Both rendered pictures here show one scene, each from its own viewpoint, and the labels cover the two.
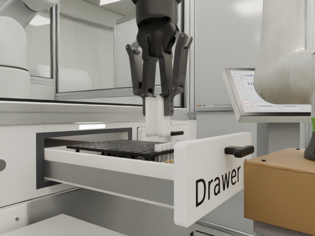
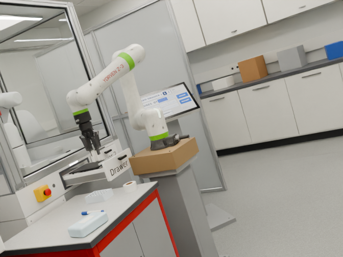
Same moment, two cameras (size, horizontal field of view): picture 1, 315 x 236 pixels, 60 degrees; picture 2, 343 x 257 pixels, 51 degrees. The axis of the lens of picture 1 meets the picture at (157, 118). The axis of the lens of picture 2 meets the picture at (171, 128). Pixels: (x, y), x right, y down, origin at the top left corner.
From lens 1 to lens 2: 1.68 m
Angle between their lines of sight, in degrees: 11
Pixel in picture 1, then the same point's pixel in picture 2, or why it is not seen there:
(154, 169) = (99, 171)
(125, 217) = not seen: hidden behind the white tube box
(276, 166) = (136, 157)
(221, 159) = (117, 161)
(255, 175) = (132, 161)
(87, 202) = (81, 190)
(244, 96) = not seen: hidden behind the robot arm
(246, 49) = (147, 63)
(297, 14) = (136, 97)
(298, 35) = (138, 104)
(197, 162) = (108, 165)
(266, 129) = not seen: hidden behind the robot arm
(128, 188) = (94, 178)
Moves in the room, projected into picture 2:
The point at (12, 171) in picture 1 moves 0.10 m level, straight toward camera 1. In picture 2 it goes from (57, 186) to (63, 187)
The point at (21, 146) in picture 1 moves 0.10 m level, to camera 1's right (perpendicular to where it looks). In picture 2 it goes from (56, 178) to (73, 172)
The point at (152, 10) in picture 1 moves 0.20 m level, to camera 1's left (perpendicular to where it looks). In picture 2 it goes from (84, 128) to (49, 139)
